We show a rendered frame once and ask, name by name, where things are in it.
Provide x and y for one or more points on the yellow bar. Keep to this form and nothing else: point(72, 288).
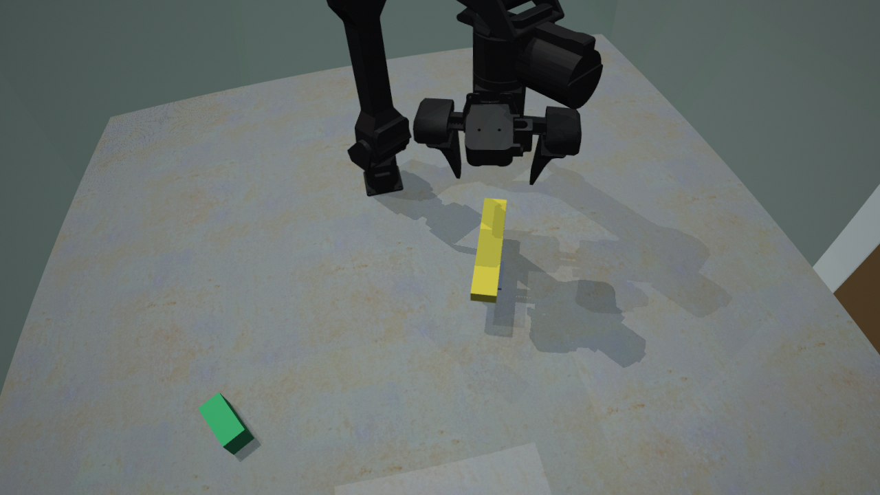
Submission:
point(489, 251)

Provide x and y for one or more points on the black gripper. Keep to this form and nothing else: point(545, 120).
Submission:
point(437, 125)

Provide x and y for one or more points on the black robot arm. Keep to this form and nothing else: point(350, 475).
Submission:
point(529, 47)

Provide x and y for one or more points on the green rectangular block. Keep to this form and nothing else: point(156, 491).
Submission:
point(225, 423)

